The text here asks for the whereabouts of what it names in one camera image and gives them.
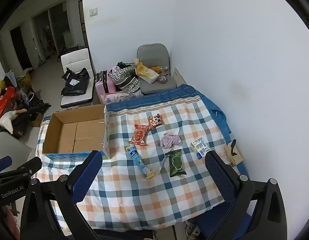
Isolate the white blue tissue pack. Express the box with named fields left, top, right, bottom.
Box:
left=191, top=138, right=211, bottom=160

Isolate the green snack packet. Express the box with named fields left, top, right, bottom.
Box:
left=165, top=150, right=186, bottom=178

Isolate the lilac cloth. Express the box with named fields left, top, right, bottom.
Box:
left=160, top=133, right=182, bottom=149

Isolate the blue tube packet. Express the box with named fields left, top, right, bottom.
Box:
left=126, top=145, right=155, bottom=179

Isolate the red snack packet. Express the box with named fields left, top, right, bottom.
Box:
left=129, top=124, right=149, bottom=146

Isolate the panda snack packet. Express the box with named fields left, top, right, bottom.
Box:
left=148, top=113, right=163, bottom=130

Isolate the beige cloth with black clip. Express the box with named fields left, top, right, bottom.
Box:
left=224, top=139, right=243, bottom=165

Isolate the white goose plush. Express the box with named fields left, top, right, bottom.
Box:
left=0, top=108, right=27, bottom=134

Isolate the open cardboard box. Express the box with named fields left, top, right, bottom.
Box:
left=42, top=104, right=106, bottom=161

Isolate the plaid checkered blanket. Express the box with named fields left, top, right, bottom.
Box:
left=35, top=85, right=230, bottom=231

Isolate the red plastic bag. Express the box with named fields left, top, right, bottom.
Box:
left=0, top=87, right=16, bottom=117

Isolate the floral pink pillow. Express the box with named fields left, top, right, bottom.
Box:
left=99, top=90, right=143, bottom=105

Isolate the black plastic bag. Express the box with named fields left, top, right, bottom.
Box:
left=61, top=68, right=90, bottom=96

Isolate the pink suitcase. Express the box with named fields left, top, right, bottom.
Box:
left=95, top=70, right=117, bottom=104

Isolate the tape roll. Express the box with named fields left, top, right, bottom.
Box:
left=157, top=75, right=168, bottom=84

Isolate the white padded chair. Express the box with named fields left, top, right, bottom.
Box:
left=60, top=48, right=94, bottom=108

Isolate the white box with yellow bag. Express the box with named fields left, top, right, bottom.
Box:
left=134, top=59, right=159, bottom=84

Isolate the patterned tote bag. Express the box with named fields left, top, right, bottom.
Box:
left=108, top=64, right=141, bottom=94

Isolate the grey folding chair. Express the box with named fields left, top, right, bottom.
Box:
left=137, top=43, right=177, bottom=95

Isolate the white board against wall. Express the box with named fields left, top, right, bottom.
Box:
left=173, top=68, right=186, bottom=87

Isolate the wall switch plate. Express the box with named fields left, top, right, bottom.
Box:
left=89, top=8, right=98, bottom=17

